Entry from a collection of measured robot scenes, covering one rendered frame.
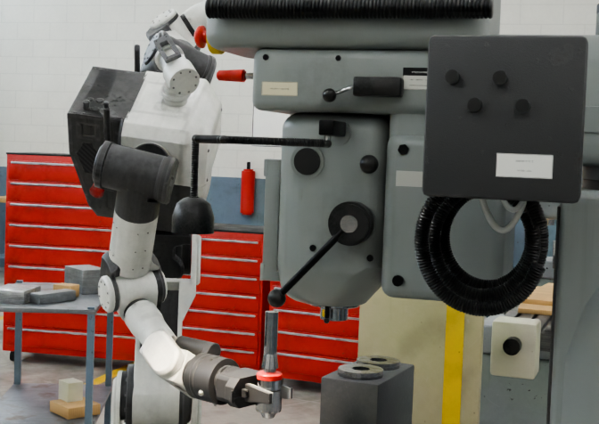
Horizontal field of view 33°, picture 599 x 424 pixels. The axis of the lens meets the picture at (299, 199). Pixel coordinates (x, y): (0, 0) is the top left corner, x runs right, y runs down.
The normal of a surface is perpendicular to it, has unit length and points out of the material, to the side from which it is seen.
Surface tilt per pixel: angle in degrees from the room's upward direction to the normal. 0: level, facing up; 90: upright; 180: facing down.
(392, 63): 90
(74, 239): 90
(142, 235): 120
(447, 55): 90
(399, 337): 90
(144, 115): 35
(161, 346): 57
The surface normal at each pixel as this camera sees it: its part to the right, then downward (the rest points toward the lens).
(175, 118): 0.09, -0.79
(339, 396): -0.42, 0.04
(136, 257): 0.47, 0.56
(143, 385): 0.11, -0.44
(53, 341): -0.19, 0.04
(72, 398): 0.65, 0.07
